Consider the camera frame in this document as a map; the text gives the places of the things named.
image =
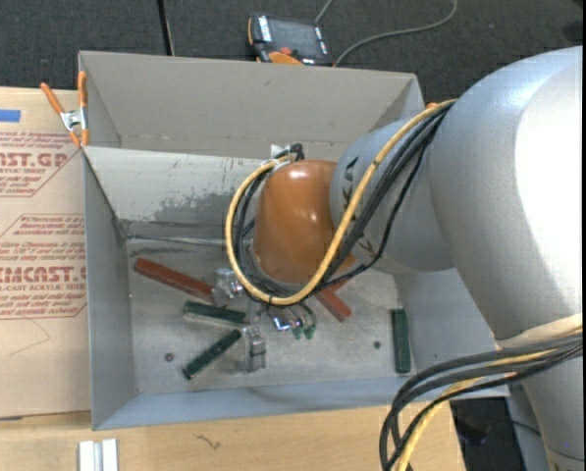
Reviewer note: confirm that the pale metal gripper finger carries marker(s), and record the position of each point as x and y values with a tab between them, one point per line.
229	286
256	353

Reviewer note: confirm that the red-brown flat block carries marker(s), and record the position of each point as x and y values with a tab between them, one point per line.
335	307
175	278

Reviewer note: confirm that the brown cardboard board red print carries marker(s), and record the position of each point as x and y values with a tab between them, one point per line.
37	351

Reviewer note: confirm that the grey metal bin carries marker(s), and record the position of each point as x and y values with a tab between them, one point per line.
184	116

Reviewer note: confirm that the dark green flat block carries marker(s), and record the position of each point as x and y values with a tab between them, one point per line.
214	311
401	341
211	355

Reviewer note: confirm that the black cylinder on white bracket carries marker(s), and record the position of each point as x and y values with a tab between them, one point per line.
283	151

